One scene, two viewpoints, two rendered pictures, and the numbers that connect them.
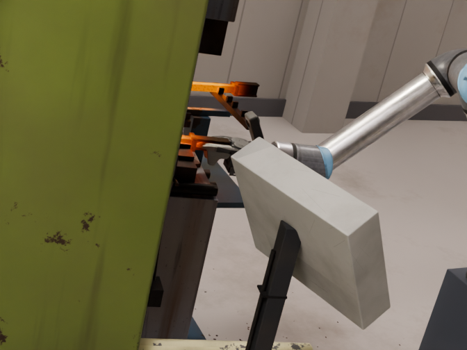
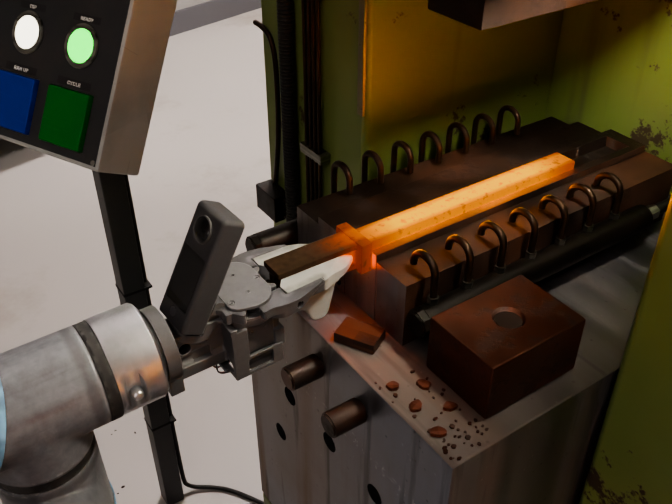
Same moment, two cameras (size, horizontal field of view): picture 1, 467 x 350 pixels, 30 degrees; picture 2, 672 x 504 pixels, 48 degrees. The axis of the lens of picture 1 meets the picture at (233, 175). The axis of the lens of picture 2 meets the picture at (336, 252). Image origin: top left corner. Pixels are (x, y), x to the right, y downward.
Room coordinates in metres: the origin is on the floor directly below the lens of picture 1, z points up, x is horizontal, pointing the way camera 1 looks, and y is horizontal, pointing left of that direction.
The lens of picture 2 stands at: (2.69, -0.06, 1.44)
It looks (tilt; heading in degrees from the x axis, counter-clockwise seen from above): 36 degrees down; 165
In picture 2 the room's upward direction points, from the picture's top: straight up
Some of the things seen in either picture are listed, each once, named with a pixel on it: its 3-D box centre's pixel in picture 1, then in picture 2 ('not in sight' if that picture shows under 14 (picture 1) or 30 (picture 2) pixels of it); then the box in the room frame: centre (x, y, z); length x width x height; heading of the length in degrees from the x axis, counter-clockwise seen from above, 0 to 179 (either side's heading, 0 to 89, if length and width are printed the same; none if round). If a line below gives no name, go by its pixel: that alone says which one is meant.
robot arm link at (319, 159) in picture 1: (308, 162); (31, 401); (2.19, -0.19, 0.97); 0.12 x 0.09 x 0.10; 109
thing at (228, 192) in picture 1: (186, 176); not in sight; (2.61, 0.15, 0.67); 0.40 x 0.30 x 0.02; 28
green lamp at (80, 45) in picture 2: not in sight; (81, 46); (1.68, -0.13, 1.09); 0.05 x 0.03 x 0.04; 19
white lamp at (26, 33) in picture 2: not in sight; (27, 32); (1.61, -0.20, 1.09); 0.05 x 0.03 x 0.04; 19
